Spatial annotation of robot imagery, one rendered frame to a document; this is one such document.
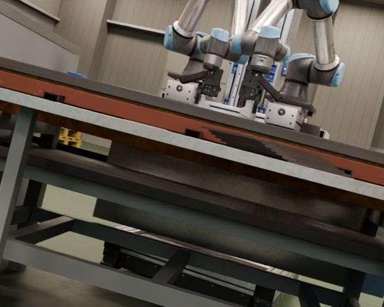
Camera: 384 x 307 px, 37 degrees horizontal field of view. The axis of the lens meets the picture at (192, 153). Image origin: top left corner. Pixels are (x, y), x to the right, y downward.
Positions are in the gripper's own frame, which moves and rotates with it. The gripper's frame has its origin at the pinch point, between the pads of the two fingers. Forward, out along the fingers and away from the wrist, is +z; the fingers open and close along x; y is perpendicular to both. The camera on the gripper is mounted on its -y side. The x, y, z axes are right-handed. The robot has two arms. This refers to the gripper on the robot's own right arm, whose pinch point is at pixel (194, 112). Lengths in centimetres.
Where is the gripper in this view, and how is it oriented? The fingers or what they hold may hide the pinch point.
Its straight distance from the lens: 237.2
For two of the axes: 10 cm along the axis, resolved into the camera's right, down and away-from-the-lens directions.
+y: 9.6, 2.6, -1.2
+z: -2.6, 9.7, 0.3
